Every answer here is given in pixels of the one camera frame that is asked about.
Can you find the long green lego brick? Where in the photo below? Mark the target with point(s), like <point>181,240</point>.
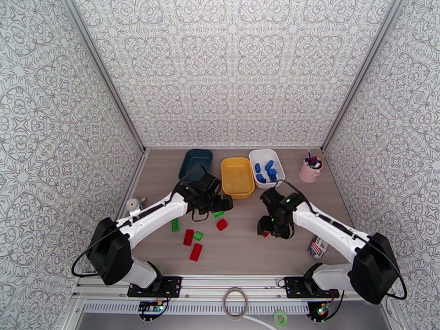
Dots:
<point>175,225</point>

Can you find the dark teal plastic container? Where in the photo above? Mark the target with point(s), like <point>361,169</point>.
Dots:
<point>196,160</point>

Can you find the flag print can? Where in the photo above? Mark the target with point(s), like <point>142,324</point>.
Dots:
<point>317,248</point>

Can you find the aluminium mounting rail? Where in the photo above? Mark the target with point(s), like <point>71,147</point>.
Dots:
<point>233,281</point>

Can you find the green tape roll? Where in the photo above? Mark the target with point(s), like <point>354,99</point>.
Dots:
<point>275,318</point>

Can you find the yellow plastic container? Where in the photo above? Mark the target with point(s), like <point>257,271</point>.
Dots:
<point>237,177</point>

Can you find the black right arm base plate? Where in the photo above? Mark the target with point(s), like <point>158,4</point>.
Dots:
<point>294,287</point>

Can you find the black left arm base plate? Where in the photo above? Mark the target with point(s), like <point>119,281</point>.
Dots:
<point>172,286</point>

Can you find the long red lego brick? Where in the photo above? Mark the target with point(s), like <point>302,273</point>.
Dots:
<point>196,252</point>
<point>188,237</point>

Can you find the white tube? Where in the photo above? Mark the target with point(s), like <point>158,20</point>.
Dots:
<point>262,323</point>

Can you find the aluminium frame post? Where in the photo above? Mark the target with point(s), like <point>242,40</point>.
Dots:
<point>106,73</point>
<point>362,71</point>

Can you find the white plastic container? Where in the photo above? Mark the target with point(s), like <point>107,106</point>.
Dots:
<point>264,155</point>

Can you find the small curved green lego brick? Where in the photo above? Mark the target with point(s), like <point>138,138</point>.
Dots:
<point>198,235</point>

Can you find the long blue lego brick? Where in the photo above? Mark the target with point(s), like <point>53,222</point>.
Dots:
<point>272,173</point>

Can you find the pink cup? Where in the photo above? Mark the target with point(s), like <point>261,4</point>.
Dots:
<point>309,174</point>

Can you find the slotted metal strip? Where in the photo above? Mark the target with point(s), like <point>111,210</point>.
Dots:
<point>192,307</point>

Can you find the small blue lego brick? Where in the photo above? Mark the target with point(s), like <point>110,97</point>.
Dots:
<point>262,177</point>

